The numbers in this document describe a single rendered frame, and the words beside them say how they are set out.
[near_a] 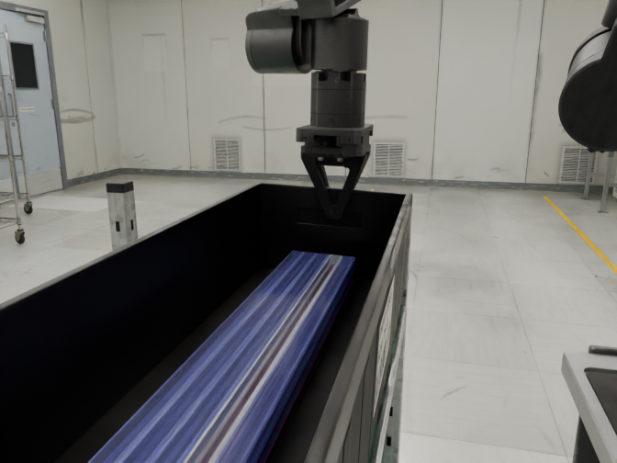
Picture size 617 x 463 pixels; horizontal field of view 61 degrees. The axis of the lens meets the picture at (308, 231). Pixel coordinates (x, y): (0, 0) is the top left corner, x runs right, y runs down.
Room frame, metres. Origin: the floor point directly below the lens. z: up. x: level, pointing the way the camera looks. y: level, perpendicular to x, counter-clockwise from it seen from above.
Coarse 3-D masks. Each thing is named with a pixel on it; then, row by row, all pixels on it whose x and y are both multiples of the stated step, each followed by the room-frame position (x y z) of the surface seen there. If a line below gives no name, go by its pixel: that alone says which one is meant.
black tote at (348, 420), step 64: (256, 192) 0.57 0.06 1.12; (384, 192) 0.55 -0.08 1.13; (128, 256) 0.33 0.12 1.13; (192, 256) 0.42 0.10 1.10; (256, 256) 0.57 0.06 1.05; (384, 256) 0.32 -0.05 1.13; (0, 320) 0.23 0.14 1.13; (64, 320) 0.27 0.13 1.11; (128, 320) 0.32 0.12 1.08; (192, 320) 0.41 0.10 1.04; (384, 320) 0.30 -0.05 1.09; (0, 384) 0.22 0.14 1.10; (64, 384) 0.26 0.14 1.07; (128, 384) 0.32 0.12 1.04; (320, 384) 0.34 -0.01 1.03; (384, 384) 0.35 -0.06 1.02; (0, 448) 0.22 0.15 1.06; (64, 448) 0.26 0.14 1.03; (320, 448) 0.13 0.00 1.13
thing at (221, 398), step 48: (288, 288) 0.44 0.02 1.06; (336, 288) 0.44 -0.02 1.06; (240, 336) 0.34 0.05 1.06; (288, 336) 0.34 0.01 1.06; (192, 384) 0.28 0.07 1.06; (240, 384) 0.28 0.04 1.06; (288, 384) 0.28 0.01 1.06; (144, 432) 0.23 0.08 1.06; (192, 432) 0.23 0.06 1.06; (240, 432) 0.23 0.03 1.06
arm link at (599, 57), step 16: (608, 16) 0.42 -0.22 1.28; (592, 32) 0.48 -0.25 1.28; (608, 48) 0.40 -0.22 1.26; (592, 64) 0.41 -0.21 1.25; (608, 64) 0.40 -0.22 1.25; (576, 80) 0.42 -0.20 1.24; (592, 80) 0.41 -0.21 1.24; (608, 80) 0.41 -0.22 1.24; (560, 96) 0.43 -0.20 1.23; (576, 96) 0.42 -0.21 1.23; (592, 96) 0.42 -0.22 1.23; (608, 96) 0.41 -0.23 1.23; (560, 112) 0.43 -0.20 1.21; (576, 112) 0.43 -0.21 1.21; (592, 112) 0.42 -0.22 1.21; (608, 112) 0.41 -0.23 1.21; (576, 128) 0.43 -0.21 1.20; (592, 128) 0.42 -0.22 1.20; (608, 128) 0.42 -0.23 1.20; (592, 144) 0.43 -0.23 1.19; (608, 144) 0.42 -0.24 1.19
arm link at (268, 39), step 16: (304, 0) 0.51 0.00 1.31; (320, 0) 0.51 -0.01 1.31; (336, 0) 0.55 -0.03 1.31; (352, 0) 0.55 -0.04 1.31; (256, 16) 0.58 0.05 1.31; (272, 16) 0.57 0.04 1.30; (288, 16) 0.56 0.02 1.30; (304, 16) 0.53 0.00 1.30; (320, 16) 0.52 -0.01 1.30; (256, 32) 0.58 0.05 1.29; (272, 32) 0.57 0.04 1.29; (288, 32) 0.56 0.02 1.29; (256, 48) 0.58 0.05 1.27; (272, 48) 0.57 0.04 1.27; (288, 48) 0.56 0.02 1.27; (256, 64) 0.59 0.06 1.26; (272, 64) 0.58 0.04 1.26; (288, 64) 0.57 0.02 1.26
